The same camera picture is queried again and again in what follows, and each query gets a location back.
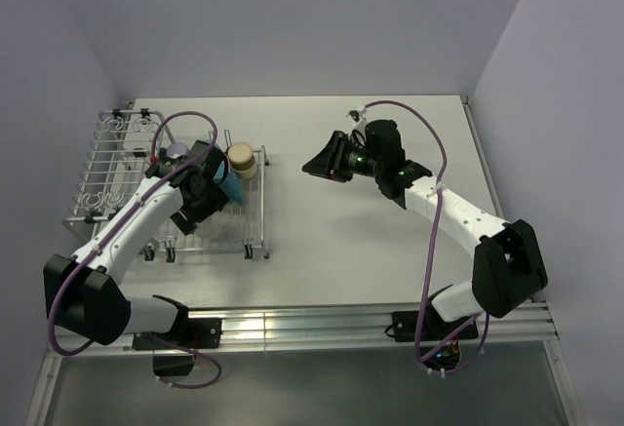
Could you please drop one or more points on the white mug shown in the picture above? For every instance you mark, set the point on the white mug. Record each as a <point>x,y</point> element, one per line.
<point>216,228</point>

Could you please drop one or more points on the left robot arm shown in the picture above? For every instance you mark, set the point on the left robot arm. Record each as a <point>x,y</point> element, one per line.
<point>83,291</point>

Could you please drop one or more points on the aluminium rail frame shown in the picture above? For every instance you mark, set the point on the aluminium rail frame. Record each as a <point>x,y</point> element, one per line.
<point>302,332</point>

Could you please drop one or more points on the steel cup brown base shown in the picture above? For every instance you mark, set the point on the steel cup brown base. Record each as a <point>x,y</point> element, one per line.
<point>242,160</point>

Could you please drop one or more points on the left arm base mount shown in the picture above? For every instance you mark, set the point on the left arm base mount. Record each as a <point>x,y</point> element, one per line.
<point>176,344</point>

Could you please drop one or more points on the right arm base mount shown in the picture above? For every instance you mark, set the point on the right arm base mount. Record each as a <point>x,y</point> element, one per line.
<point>402,330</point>

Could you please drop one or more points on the lilac cup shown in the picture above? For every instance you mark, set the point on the lilac cup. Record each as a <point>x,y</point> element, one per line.
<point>177,149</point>

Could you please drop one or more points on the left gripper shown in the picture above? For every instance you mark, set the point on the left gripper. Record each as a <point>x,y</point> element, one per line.
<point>214,201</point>

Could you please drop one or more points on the blue mug with handle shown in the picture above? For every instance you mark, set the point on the blue mug with handle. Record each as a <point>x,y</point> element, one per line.
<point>229,183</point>

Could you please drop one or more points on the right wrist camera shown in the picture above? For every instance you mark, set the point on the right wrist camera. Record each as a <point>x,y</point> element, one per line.
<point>358,119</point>

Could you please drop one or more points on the metal wire dish rack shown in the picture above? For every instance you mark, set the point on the metal wire dish rack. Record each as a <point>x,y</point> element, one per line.
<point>117,160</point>

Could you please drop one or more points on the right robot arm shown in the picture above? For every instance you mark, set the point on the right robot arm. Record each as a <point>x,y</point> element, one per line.
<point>508,268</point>

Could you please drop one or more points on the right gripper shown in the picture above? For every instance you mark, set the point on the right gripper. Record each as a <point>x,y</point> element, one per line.
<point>329,163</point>

